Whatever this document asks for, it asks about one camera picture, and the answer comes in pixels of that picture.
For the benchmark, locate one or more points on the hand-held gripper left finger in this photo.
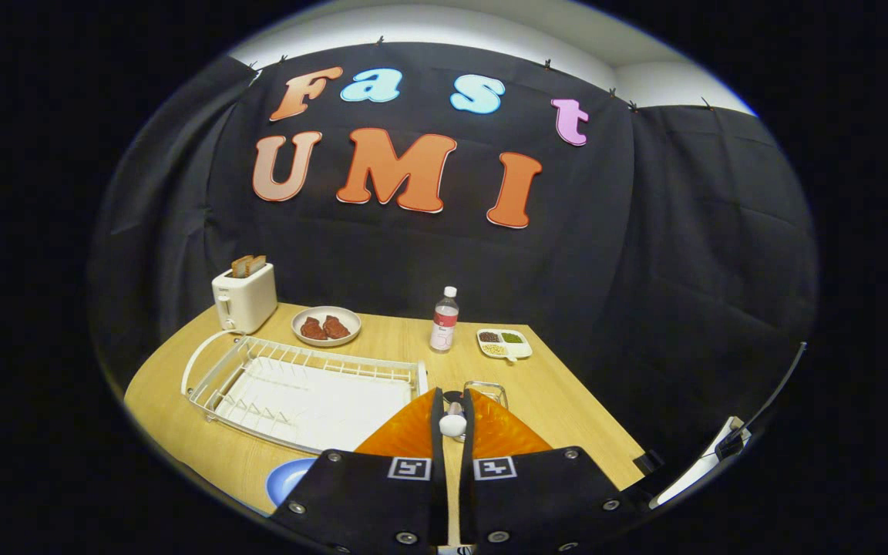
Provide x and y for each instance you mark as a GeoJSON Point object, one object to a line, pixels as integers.
{"type": "Point", "coordinates": [359, 501]}

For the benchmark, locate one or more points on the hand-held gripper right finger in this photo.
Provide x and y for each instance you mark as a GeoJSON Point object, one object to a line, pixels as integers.
{"type": "Point", "coordinates": [544, 501]}

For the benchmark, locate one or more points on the blue plate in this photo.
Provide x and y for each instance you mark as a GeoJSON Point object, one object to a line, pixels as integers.
{"type": "Point", "coordinates": [286, 482]}

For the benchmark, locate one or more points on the white divided dish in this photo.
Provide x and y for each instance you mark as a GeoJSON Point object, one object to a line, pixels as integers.
{"type": "Point", "coordinates": [521, 351]}

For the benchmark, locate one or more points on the beige plate with meat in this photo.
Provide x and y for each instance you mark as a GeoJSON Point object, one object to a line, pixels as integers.
{"type": "Point", "coordinates": [326, 311]}

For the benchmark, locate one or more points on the small black box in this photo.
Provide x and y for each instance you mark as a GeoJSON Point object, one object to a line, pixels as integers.
{"type": "Point", "coordinates": [648, 462]}

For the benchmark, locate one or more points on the white power strip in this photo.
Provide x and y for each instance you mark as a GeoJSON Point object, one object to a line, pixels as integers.
{"type": "Point", "coordinates": [691, 474]}

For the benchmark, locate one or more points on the yellow beans heap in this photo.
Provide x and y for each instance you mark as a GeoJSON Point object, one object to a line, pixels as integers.
{"type": "Point", "coordinates": [493, 349]}

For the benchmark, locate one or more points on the green beans heap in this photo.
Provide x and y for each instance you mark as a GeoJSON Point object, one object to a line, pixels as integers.
{"type": "Point", "coordinates": [512, 338]}

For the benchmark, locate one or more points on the brown beans heap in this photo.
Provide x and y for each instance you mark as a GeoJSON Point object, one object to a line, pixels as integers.
{"type": "Point", "coordinates": [489, 337]}

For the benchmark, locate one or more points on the red-brown meat piece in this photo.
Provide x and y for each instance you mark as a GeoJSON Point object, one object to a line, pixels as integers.
{"type": "Point", "coordinates": [336, 327]}
{"type": "Point", "coordinates": [313, 329]}

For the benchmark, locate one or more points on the clear bottle with red label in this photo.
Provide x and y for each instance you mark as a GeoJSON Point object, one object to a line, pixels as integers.
{"type": "Point", "coordinates": [444, 324]}

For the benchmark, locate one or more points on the white toaster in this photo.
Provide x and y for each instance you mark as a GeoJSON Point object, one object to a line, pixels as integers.
{"type": "Point", "coordinates": [247, 301]}

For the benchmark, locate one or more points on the black backdrop cloth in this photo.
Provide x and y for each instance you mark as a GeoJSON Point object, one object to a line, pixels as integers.
{"type": "Point", "coordinates": [382, 254]}

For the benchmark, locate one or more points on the brown toast slice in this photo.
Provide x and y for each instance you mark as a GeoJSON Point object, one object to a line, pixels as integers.
{"type": "Point", "coordinates": [257, 264]}
{"type": "Point", "coordinates": [240, 267]}

